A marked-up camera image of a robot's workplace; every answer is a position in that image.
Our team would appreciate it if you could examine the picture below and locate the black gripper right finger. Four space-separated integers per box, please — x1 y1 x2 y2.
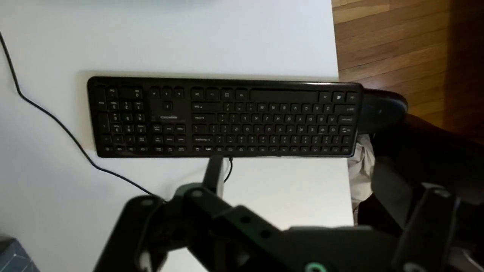
292 182 461 272

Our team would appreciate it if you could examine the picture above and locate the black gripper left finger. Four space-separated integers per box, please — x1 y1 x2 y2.
92 156 308 272

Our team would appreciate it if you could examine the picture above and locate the black full-size keyboard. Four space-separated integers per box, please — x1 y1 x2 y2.
86 75 364 159

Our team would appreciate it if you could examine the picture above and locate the black leather office chair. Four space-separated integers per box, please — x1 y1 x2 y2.
354 113 484 264

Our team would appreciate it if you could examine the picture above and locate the black glossy chair armrest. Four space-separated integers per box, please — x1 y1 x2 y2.
360 88 408 137

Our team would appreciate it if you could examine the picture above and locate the teal patterned tissue box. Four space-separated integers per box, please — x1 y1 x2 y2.
0 236 39 272

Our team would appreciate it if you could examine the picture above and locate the thin black keyboard cable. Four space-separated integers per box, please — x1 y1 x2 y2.
0 32 234 202

